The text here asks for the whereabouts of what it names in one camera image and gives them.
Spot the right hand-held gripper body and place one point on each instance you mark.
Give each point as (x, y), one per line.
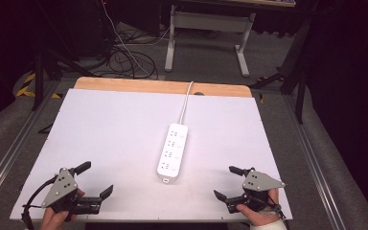
(258, 185)

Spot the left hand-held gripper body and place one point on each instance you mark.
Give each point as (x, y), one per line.
(61, 188)

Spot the person's right hand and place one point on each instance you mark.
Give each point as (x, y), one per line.
(262, 214)

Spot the person's left hand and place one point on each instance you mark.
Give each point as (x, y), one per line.
(55, 218)

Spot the white board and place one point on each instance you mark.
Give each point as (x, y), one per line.
(115, 143)

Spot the white power strip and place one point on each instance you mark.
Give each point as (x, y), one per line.
(172, 153)

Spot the yellow black floor tape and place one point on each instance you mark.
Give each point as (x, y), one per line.
(28, 86)

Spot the black metal stand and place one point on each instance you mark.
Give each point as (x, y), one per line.
(43, 70)
(295, 70)

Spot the aluminium floor rail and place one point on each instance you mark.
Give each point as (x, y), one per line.
(16, 147)
(316, 166)

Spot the white metal desk frame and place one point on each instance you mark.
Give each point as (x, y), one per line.
(209, 20)

